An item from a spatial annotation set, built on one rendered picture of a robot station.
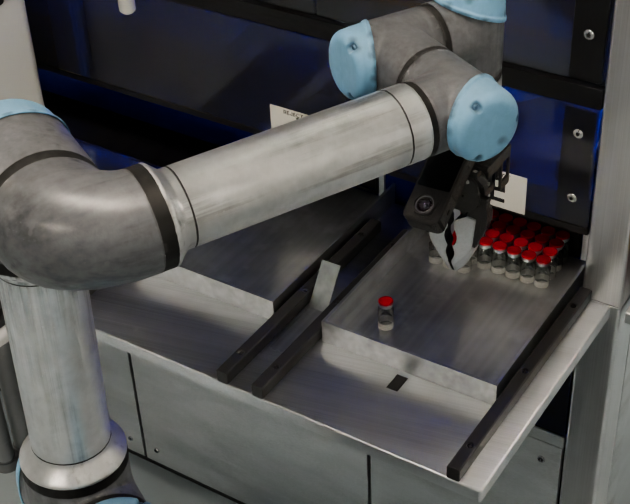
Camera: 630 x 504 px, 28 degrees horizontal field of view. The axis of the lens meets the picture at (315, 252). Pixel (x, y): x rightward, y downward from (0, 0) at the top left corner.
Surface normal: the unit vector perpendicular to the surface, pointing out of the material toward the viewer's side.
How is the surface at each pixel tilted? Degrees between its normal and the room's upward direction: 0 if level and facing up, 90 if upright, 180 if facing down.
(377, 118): 33
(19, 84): 90
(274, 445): 90
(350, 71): 90
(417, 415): 0
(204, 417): 90
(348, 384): 0
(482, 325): 0
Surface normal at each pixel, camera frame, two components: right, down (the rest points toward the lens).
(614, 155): -0.54, 0.52
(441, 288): -0.04, -0.80
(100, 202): 0.06, -0.36
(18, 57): 0.78, 0.35
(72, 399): 0.46, 0.51
